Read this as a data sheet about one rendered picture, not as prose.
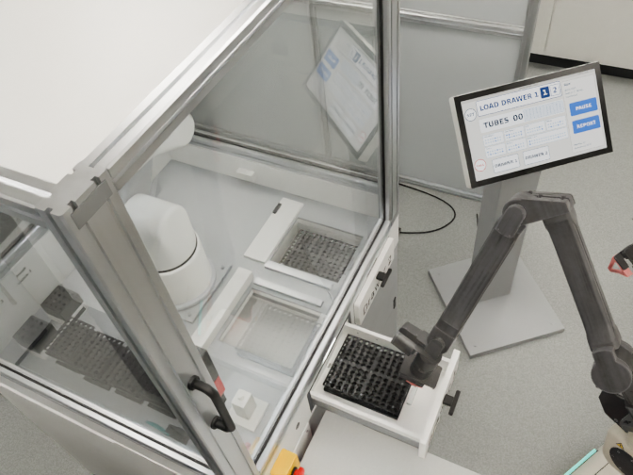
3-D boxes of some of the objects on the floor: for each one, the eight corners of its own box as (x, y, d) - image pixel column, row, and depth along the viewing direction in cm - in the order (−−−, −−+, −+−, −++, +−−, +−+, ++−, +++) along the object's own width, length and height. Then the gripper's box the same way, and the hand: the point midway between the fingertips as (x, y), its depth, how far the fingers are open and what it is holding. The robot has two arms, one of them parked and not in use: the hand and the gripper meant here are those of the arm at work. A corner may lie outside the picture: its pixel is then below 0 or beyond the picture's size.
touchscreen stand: (563, 332, 269) (631, 166, 192) (469, 358, 265) (500, 201, 188) (511, 250, 301) (553, 80, 224) (428, 272, 297) (440, 107, 220)
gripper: (448, 358, 153) (433, 380, 165) (412, 341, 154) (399, 364, 167) (441, 382, 149) (425, 401, 162) (402, 364, 150) (390, 385, 163)
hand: (413, 382), depth 164 cm, fingers closed
